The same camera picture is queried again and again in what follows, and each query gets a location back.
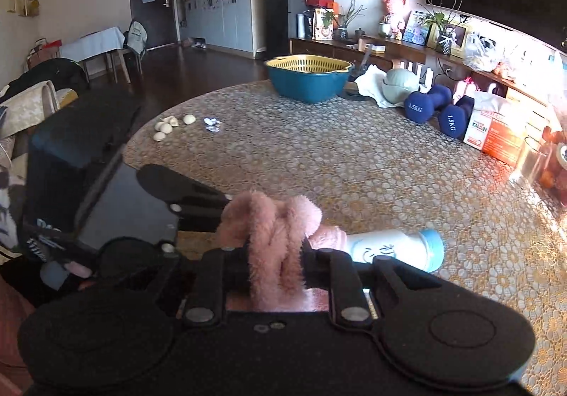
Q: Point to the white garlic clove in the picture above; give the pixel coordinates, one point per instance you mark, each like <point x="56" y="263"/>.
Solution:
<point x="172" y="121"/>
<point x="189" y="119"/>
<point x="164" y="127"/>
<point x="159" y="136"/>

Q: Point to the large photo frame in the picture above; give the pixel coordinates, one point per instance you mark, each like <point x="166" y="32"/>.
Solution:
<point x="458" y="39"/>

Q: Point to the pink teddy bear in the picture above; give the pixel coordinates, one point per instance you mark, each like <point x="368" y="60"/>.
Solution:
<point x="394" y="17"/>

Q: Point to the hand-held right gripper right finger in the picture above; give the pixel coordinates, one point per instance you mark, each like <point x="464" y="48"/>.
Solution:
<point x="336" y="281"/>

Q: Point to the red box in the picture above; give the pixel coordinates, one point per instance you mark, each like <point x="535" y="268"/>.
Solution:
<point x="321" y="4"/>

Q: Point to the yellow colander basket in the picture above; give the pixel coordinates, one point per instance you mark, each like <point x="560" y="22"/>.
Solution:
<point x="310" y="64"/>

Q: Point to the blue dumbbell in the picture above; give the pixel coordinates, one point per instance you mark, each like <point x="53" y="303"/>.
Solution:
<point x="421" y="101"/>
<point x="456" y="117"/>

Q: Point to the patterned tablecloth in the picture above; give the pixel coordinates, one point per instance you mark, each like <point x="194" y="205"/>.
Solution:
<point x="354" y="165"/>

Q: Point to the wooden chair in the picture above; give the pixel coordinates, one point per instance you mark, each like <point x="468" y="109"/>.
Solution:
<point x="133" y="46"/>

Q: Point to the plant in dark vase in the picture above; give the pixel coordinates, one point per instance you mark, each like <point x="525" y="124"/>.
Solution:
<point x="444" y="33"/>

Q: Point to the vase with dry twigs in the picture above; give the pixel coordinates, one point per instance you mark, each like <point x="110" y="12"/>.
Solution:
<point x="347" y="22"/>

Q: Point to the black fridge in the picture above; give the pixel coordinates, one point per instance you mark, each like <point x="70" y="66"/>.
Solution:
<point x="288" y="19"/>

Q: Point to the crumpled foil wrapper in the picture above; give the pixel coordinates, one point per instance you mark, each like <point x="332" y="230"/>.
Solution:
<point x="212" y="123"/>

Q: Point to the teal plastic basin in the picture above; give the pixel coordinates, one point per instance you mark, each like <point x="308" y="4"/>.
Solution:
<point x="308" y="86"/>

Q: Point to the person's left hand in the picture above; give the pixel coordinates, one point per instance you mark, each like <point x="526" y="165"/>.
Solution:
<point x="79" y="270"/>

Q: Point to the translucent plastic bag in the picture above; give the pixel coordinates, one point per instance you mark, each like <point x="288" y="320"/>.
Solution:
<point x="531" y="61"/>

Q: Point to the white and orange box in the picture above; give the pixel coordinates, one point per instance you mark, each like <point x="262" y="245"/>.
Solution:
<point x="494" y="130"/>

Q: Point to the clear drinking glass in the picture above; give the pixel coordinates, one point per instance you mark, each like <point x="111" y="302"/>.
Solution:
<point x="527" y="163"/>

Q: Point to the pale green round pot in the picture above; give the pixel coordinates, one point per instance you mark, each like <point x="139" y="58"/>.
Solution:
<point x="401" y="86"/>

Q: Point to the white block letters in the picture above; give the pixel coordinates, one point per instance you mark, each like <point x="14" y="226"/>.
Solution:
<point x="416" y="73"/>

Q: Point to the dark entrance door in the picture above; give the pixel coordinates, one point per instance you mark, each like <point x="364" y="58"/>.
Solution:
<point x="150" y="2"/>

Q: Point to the white plastic bag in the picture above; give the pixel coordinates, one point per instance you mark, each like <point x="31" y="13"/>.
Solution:
<point x="483" y="51"/>

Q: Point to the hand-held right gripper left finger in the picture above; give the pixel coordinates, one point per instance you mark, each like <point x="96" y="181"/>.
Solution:
<point x="212" y="281"/>

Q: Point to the white bottle with blue cap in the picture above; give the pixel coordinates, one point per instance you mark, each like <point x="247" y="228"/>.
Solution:
<point x="390" y="247"/>

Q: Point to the small photo frame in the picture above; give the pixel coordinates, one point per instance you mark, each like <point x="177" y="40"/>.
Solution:
<point x="416" y="27"/>

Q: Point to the white cloth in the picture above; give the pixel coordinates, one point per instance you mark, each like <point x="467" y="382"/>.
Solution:
<point x="370" y="86"/>

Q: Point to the grey cabinet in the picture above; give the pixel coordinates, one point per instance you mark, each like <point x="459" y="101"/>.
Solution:
<point x="226" y="17"/>

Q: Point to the pink bag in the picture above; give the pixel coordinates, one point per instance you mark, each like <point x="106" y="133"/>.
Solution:
<point x="461" y="89"/>

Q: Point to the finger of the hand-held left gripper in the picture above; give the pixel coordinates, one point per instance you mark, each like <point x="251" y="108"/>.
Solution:
<point x="186" y="190"/>
<point x="197" y="225"/>

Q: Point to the printed gift bag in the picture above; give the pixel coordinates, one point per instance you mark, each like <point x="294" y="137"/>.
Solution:
<point x="323" y="24"/>

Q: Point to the wooden television cabinet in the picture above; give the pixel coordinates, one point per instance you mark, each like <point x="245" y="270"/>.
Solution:
<point x="398" y="51"/>

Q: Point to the pink towel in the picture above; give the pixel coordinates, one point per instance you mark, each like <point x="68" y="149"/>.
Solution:
<point x="274" y="241"/>

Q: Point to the dining table with white cloth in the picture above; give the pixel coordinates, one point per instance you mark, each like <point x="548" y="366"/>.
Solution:
<point x="91" y="44"/>

